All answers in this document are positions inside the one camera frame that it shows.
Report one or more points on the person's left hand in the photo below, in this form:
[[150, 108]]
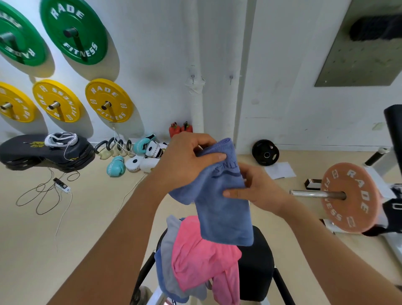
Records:
[[179, 160]]

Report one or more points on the person's right hand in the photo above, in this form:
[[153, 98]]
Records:
[[263, 194]]

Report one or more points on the person's right thumb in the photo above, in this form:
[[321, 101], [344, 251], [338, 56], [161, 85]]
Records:
[[235, 193]]

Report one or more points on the person's left thumb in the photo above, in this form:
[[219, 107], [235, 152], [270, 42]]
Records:
[[213, 158]]

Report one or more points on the blue towel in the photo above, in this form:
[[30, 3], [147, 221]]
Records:
[[219, 207]]

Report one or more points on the person's left forearm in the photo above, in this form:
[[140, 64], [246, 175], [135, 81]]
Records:
[[116, 245]]

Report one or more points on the person's right forearm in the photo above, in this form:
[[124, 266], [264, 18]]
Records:
[[339, 260]]

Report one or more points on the small black weight plate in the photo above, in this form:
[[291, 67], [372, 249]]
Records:
[[265, 153]]

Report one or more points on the white paper sheet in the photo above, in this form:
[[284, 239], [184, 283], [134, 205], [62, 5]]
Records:
[[280, 170]]

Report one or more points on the white black boxing glove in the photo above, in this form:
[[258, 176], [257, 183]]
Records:
[[154, 149]]

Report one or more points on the white focus mitt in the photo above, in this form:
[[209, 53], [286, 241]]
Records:
[[149, 165], [134, 164]]

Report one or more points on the teal boxing glove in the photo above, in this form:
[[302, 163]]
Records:
[[142, 145], [115, 166]]

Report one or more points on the black bench seat pad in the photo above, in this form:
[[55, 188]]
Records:
[[256, 264]]

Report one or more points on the pink towel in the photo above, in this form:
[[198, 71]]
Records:
[[198, 257]]

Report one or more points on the small black white box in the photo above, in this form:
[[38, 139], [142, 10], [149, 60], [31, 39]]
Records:
[[312, 183]]

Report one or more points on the steel barbell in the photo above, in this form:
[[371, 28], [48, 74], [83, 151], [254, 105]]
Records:
[[314, 194]]

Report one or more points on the grey towel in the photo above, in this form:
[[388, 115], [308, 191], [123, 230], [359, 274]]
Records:
[[169, 251]]

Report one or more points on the dark blue cloth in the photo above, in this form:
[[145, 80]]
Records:
[[160, 276]]

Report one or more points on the yellow weight plate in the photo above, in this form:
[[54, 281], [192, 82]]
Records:
[[58, 101], [14, 103], [108, 100]]

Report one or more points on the pink weight plate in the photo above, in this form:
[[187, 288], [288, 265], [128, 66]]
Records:
[[355, 213]]

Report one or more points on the white power strip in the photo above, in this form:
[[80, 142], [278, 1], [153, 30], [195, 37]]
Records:
[[61, 185]]

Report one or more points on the grey pegboard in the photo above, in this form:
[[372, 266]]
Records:
[[351, 62]]

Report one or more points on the black upright machine pad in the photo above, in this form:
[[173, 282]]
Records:
[[395, 135]]

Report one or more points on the green weight plate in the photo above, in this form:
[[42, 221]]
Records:
[[75, 31], [18, 37]]

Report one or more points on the stack of black kick pads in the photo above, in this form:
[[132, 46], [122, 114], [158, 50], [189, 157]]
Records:
[[18, 150]]

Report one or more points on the black roll on pegboard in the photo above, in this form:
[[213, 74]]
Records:
[[373, 28]]

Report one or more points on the black bench frame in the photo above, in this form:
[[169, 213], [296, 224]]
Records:
[[143, 276]]

